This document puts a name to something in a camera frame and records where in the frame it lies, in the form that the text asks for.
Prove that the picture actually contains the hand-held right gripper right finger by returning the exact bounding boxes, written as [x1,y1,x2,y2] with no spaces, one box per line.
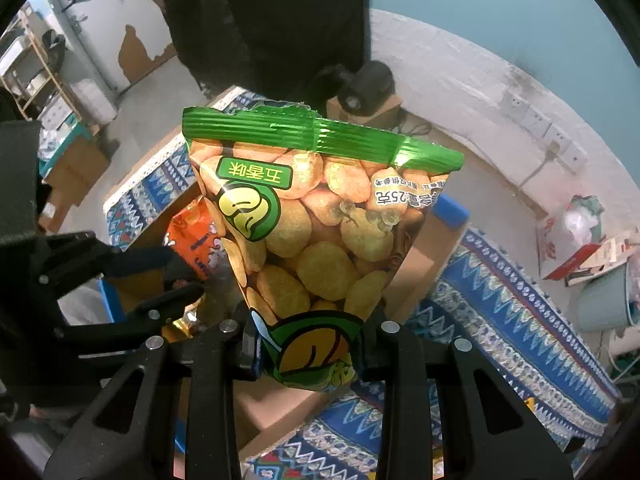
[355,319,575,480]

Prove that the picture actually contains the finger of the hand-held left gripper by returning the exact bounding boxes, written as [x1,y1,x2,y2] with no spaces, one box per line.
[29,231,177,302]
[56,282,206,357]

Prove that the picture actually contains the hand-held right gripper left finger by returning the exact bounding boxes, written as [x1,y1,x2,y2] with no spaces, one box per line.
[44,319,262,480]

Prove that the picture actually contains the orange snack packet white print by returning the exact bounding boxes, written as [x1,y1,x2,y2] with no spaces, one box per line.
[164,199,227,282]

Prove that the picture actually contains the cardboard box with blue rim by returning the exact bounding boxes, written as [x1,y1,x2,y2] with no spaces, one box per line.
[99,180,472,463]

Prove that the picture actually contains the green snack packet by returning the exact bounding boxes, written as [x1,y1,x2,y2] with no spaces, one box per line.
[181,102,466,392]

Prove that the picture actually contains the large cardboard box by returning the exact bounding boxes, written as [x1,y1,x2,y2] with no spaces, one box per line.
[39,132,112,207]

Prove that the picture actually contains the white plastic container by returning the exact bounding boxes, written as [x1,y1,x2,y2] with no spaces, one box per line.
[70,80,119,127]

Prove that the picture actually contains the blue patterned tablecloth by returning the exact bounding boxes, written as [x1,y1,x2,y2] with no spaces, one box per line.
[102,87,624,480]

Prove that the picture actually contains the wooden shelf rack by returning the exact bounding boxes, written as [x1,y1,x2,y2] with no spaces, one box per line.
[0,10,82,122]

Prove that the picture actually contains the red and white paper bag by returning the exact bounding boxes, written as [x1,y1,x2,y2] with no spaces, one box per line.
[536,195,608,281]

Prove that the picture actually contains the blue-grey waste bin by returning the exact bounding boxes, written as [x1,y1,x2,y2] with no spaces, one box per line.
[575,260,640,334]

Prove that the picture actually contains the small cardboard box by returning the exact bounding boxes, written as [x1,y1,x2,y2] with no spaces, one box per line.
[326,94,404,129]

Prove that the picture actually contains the black floor cables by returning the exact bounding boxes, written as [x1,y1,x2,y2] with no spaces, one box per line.
[399,109,432,137]

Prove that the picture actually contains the grey plug cable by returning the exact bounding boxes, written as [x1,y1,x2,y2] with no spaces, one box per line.
[515,142,562,197]

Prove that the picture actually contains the white wall socket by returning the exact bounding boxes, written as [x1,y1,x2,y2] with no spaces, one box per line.
[542,124,571,155]
[501,90,528,117]
[521,107,550,136]
[562,142,589,173]

